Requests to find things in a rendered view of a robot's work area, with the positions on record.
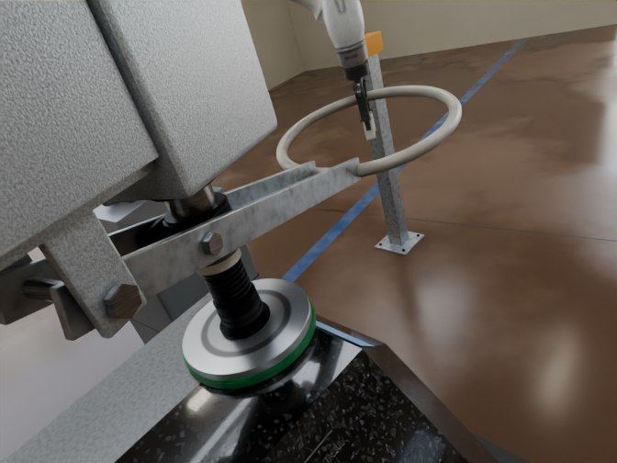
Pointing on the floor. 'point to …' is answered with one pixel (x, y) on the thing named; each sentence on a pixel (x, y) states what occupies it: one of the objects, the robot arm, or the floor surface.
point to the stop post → (394, 215)
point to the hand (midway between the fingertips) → (369, 126)
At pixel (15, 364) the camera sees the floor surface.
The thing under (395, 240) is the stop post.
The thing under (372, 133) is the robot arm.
